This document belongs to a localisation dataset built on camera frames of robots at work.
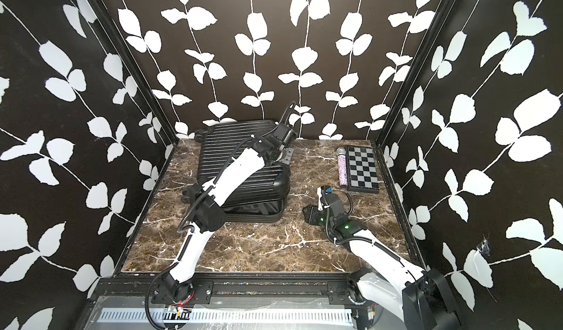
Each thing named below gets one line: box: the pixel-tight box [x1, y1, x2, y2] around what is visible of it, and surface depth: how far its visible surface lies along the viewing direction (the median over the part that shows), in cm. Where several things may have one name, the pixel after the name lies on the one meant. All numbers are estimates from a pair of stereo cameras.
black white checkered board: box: [346, 145, 379, 194], surface depth 107 cm
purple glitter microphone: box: [335, 146, 348, 187], surface depth 110 cm
